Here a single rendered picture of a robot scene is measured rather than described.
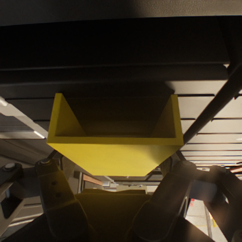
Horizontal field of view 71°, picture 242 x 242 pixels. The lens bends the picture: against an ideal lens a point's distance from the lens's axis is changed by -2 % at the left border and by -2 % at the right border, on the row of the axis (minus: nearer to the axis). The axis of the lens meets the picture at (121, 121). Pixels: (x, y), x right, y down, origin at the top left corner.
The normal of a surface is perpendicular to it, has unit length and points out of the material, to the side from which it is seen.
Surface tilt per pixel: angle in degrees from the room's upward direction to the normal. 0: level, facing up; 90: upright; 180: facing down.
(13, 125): 90
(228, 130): 0
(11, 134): 0
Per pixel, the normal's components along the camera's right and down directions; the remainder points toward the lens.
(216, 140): -0.01, 0.92
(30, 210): 1.00, -0.01
